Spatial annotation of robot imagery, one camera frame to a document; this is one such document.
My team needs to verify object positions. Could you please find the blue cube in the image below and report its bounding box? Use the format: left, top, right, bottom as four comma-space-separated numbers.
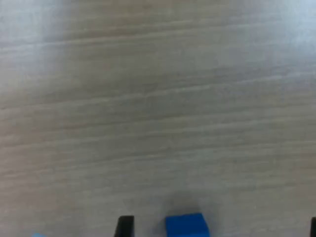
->
164, 212, 210, 237

